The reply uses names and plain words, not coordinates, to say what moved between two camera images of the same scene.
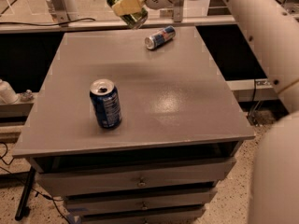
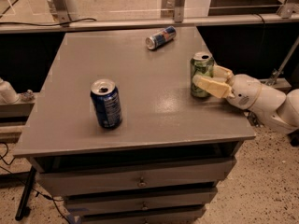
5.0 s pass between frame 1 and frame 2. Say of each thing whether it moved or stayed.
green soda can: moved
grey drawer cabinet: stayed
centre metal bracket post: stayed
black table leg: stayed
